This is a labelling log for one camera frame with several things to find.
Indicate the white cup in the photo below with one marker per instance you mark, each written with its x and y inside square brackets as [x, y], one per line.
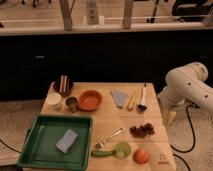
[53, 101]

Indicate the yellow banana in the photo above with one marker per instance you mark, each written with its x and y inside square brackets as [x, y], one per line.
[131, 101]

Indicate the orange fruit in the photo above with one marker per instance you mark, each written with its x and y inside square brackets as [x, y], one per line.
[141, 156]

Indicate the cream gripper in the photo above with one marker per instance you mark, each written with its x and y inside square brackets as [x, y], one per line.
[168, 115]

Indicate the black spoon white handle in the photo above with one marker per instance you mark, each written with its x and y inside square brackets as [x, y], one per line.
[141, 107]

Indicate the dark red grape bunch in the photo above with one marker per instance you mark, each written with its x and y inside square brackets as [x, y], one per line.
[142, 131]

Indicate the red bowl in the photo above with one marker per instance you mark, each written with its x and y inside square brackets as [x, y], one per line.
[89, 100]

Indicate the green plastic tray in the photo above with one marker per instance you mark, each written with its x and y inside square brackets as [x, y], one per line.
[40, 151]

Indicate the green ladle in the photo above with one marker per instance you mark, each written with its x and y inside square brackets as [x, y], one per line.
[122, 150]

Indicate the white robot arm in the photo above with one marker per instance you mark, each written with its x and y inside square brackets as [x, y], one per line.
[185, 83]

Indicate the grey blue cloth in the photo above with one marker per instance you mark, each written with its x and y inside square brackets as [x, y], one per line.
[119, 98]

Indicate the dark round holder with sticks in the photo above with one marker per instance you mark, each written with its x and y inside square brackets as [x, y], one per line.
[63, 85]

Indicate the blue sponge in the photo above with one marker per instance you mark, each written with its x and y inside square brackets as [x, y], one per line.
[66, 141]

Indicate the small metal cup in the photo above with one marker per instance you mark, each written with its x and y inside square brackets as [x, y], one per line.
[72, 102]

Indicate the silver fork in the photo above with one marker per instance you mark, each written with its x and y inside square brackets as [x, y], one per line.
[101, 143]

